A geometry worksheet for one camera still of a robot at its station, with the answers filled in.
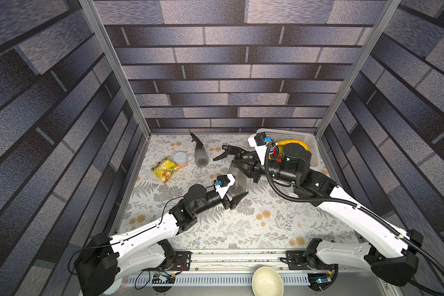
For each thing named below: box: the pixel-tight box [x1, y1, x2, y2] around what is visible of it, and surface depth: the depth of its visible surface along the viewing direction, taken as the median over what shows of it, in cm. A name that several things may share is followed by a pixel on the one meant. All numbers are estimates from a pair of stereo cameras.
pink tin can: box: [173, 151, 188, 168], surface depth 103 cm
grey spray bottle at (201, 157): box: [194, 146, 209, 168], surface depth 102 cm
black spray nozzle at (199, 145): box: [189, 132, 204, 150], surface depth 94 cm
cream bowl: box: [252, 266, 285, 296], surface depth 68 cm
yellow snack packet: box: [151, 156, 181, 184], surface depth 100 cm
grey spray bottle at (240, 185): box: [228, 162, 249, 198], surface depth 66 cm
